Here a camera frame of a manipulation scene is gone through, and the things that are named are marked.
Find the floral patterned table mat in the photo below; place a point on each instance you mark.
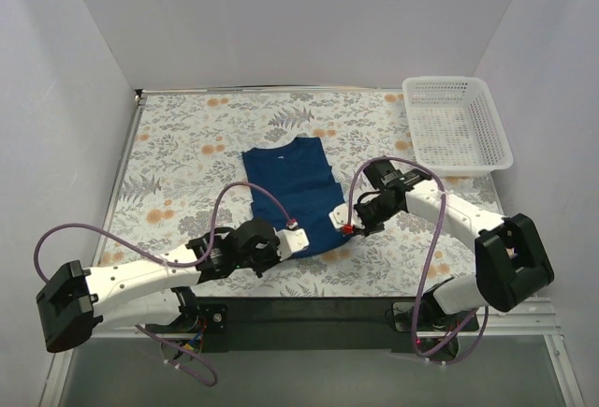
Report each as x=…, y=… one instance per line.
x=185, y=168

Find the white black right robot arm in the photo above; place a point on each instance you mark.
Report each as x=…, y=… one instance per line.
x=511, y=262

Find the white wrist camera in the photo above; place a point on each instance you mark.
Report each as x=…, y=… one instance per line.
x=295, y=241
x=345, y=220

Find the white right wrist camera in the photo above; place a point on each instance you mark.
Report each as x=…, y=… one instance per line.
x=345, y=220

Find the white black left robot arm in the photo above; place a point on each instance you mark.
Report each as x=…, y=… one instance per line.
x=75, y=299

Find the aluminium frame rail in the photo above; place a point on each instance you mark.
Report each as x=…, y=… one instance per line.
x=535, y=316

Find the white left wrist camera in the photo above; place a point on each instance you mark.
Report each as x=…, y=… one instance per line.
x=295, y=241

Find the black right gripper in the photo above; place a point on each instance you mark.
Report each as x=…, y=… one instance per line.
x=363, y=219

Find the blue printed t shirt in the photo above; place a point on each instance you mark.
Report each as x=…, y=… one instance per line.
x=300, y=177

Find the white plastic basket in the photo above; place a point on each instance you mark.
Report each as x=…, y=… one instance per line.
x=455, y=126

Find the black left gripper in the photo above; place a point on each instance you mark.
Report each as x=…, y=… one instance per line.
x=272, y=252

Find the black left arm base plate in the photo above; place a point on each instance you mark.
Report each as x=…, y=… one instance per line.
x=208, y=318

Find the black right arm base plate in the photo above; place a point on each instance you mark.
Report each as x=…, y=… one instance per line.
x=400, y=316

